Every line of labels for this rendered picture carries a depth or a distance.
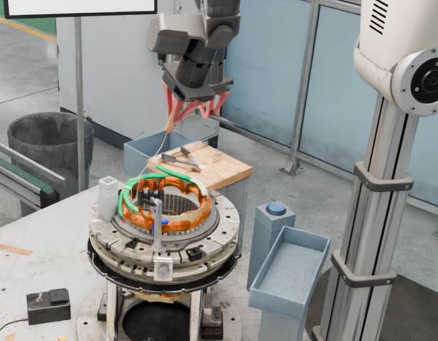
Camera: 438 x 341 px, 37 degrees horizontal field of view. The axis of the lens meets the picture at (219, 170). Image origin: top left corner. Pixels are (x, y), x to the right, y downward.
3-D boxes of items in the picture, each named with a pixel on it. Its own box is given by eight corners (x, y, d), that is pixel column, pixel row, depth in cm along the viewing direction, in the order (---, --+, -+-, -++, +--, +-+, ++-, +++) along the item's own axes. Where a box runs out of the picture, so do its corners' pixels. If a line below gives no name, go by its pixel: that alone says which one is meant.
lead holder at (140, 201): (136, 204, 124) (136, 189, 123) (152, 197, 127) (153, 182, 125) (149, 212, 122) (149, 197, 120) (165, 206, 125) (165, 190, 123)
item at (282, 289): (285, 413, 135) (304, 304, 122) (236, 396, 138) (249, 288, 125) (312, 337, 156) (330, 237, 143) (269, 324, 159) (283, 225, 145)
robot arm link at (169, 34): (237, 32, 109) (229, -7, 113) (173, 21, 104) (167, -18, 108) (209, 74, 119) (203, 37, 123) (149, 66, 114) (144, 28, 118)
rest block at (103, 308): (122, 300, 156) (122, 282, 154) (117, 315, 151) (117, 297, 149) (103, 298, 156) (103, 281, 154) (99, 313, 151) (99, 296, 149)
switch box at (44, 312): (27, 308, 157) (25, 290, 154) (68, 303, 160) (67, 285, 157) (28, 325, 152) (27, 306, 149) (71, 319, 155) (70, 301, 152)
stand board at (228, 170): (146, 167, 170) (146, 159, 169) (198, 147, 182) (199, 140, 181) (199, 198, 158) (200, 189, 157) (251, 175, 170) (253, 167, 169)
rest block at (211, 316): (201, 326, 150) (203, 308, 148) (201, 310, 155) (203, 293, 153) (221, 327, 150) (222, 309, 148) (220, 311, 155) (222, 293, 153)
